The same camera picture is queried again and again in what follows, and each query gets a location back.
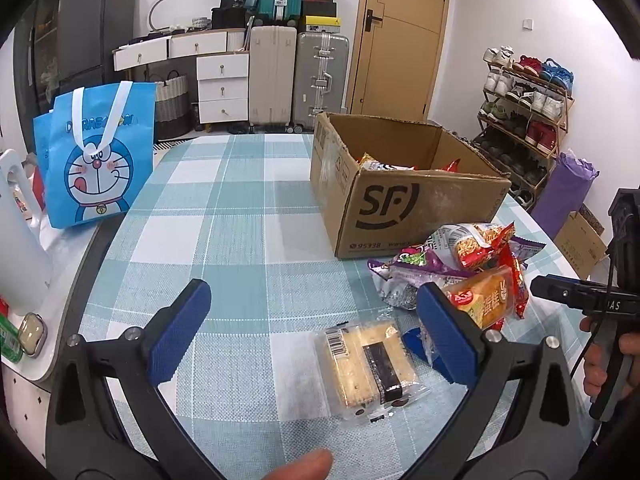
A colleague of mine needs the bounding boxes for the yellow black box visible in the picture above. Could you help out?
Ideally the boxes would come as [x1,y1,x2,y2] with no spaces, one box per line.
[305,16,342,34]

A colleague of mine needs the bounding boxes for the white drawer cabinet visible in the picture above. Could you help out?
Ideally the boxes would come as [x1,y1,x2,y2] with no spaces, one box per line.
[196,52,250,125]

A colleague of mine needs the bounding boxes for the red plastic bag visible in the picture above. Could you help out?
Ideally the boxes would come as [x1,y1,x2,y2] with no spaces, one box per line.
[30,165,49,212]

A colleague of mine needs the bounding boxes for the brown cardboard box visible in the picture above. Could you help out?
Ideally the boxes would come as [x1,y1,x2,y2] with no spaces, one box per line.
[309,112,512,260]

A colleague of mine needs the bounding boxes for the red silver noodle snack packet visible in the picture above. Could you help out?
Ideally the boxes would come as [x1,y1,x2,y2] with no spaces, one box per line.
[431,222,516,272]

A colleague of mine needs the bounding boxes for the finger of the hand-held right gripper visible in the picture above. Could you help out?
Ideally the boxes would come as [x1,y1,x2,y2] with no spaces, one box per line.
[530,274,608,313]

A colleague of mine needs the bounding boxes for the blue snack packet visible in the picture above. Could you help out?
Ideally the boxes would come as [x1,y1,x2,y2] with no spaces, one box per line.
[402,327,451,376]

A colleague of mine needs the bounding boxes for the large black shoe box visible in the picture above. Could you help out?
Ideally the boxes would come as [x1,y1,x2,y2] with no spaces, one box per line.
[300,1,337,19]

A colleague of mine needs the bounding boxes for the person's left hand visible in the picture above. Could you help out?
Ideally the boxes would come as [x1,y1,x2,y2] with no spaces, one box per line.
[255,449,334,480]

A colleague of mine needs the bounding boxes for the metal shoe rack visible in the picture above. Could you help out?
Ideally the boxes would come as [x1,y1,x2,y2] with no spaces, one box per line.
[472,50,576,207]

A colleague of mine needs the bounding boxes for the beige suitcase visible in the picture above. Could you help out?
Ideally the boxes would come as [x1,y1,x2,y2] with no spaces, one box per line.
[248,25,298,128]

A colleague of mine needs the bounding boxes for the white vanity desk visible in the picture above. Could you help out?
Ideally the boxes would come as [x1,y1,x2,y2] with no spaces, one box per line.
[112,29,251,73]

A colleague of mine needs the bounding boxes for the arched mirror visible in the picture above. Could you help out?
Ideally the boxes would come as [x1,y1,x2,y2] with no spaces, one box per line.
[148,0,226,34]

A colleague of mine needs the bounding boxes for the dark purple snack packet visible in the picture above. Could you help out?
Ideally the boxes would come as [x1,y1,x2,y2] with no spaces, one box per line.
[510,236,547,262]

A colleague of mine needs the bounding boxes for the beige earbuds case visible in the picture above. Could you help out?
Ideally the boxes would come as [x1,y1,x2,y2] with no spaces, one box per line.
[17,312,49,359]

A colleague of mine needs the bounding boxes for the yellow noodle packet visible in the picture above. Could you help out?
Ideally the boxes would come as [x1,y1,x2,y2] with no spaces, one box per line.
[356,153,418,171]

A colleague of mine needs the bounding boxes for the rows of shoes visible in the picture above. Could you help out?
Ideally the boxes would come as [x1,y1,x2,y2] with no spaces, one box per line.
[475,46,575,206]

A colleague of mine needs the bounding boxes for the dark grey fridge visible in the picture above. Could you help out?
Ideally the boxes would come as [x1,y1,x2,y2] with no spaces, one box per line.
[56,0,137,86]

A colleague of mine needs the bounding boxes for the purple yoga mat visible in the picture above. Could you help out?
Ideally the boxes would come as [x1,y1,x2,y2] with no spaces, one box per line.
[530,152,600,241]

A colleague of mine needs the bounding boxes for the blue cartoon tote bag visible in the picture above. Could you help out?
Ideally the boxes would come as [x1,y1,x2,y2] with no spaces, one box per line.
[32,80,157,230]

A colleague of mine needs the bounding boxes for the clear cracker sandwich packet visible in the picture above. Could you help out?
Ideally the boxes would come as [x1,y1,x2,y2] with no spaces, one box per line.
[315,317,431,423]

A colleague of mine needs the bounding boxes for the dark glass cabinet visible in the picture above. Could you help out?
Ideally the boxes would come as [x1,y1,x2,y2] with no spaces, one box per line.
[12,0,63,111]

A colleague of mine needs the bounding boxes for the person's right hand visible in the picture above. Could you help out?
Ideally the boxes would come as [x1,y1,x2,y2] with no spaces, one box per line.
[580,316,640,403]

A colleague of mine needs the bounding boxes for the silver suitcase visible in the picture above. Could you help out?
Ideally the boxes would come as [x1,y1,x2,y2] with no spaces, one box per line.
[294,31,351,131]

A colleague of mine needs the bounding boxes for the black storage box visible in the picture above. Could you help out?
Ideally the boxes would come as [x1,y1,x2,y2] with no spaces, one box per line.
[211,7,251,31]

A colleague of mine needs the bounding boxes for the woven laundry basket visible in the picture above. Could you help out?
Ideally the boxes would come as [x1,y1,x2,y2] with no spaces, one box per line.
[152,74,194,139]

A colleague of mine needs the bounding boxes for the green bottle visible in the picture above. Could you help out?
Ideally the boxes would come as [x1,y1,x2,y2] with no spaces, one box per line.
[0,316,24,365]

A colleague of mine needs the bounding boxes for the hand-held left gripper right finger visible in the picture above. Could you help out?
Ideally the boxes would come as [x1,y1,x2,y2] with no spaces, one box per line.
[405,282,601,480]

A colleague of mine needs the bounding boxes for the small brown carton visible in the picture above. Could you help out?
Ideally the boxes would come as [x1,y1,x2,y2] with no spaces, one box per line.
[554,204,609,281]

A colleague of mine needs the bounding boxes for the white kettle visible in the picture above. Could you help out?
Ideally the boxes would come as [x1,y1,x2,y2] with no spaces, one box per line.
[0,149,55,317]

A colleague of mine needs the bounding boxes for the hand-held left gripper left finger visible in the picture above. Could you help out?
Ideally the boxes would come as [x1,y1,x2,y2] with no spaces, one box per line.
[46,279,221,480]

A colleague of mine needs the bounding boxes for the purple pink candy packet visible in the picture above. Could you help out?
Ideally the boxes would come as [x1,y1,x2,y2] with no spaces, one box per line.
[367,242,481,311]

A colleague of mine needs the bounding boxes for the orange cake packet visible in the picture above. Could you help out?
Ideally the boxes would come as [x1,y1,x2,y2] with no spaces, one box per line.
[442,266,516,331]

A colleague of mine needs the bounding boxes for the red sausage snack packet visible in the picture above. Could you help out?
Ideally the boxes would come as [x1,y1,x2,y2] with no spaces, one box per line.
[500,244,529,319]

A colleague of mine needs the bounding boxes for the wooden door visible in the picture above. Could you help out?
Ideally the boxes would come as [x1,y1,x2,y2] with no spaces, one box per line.
[347,0,453,120]

